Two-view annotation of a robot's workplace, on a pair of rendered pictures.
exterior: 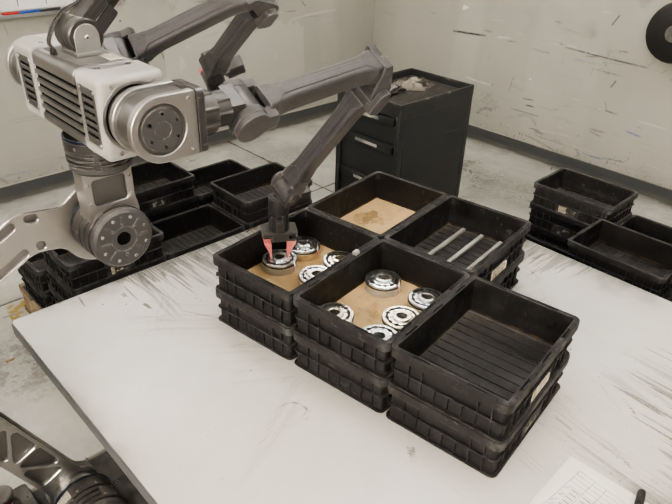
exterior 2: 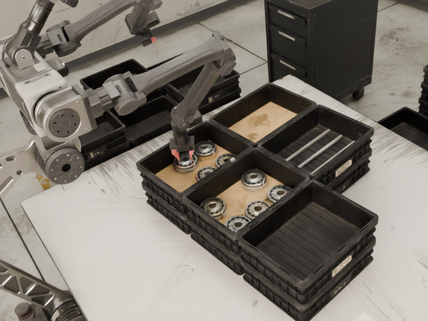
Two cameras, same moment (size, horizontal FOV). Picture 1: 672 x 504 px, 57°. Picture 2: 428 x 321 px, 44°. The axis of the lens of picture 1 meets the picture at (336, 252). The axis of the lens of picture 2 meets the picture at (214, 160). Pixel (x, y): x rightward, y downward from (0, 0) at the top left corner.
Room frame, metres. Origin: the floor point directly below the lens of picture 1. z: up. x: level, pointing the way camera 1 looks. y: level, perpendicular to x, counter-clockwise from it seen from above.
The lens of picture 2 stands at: (-0.09, -0.43, 2.27)
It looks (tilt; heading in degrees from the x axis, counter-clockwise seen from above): 39 degrees down; 16
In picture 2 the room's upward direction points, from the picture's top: 8 degrees counter-clockwise
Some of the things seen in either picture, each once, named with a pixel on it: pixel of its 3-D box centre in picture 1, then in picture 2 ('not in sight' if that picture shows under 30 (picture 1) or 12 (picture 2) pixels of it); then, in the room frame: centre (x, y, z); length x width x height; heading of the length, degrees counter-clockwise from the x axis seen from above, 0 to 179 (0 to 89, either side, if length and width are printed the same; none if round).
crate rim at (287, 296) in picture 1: (298, 249); (194, 156); (1.54, 0.11, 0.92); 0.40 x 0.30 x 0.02; 142
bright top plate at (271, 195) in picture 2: (426, 298); (280, 193); (1.40, -0.25, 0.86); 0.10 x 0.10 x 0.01
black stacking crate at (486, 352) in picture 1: (485, 352); (307, 239); (1.17, -0.37, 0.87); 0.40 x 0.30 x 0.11; 142
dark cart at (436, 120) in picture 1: (400, 163); (320, 47); (3.34, -0.35, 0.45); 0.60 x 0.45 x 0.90; 134
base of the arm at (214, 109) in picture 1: (204, 111); (94, 102); (1.14, 0.25, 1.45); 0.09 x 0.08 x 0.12; 44
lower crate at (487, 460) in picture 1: (478, 386); (307, 259); (1.17, -0.37, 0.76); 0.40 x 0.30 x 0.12; 142
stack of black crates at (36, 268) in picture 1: (72, 265); not in sight; (2.44, 1.22, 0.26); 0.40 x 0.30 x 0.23; 134
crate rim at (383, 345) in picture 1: (384, 288); (246, 189); (1.36, -0.13, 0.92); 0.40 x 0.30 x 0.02; 142
